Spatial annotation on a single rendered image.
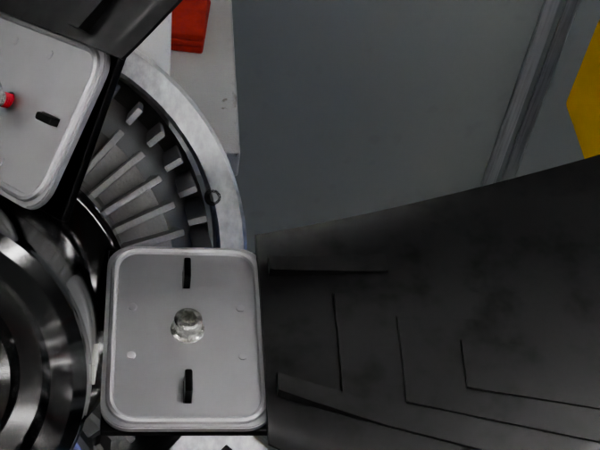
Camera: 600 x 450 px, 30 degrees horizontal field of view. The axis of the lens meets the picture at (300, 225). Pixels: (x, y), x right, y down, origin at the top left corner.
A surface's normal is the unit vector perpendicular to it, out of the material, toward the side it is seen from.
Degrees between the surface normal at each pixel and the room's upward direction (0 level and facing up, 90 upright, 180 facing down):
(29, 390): 50
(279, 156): 90
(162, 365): 0
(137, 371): 0
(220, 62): 0
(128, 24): 42
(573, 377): 13
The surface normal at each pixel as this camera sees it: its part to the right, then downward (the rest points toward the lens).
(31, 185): -0.58, -0.26
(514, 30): 0.07, 0.75
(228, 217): 0.14, 0.15
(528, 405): 0.17, -0.49
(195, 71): 0.12, -0.66
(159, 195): 0.89, -0.36
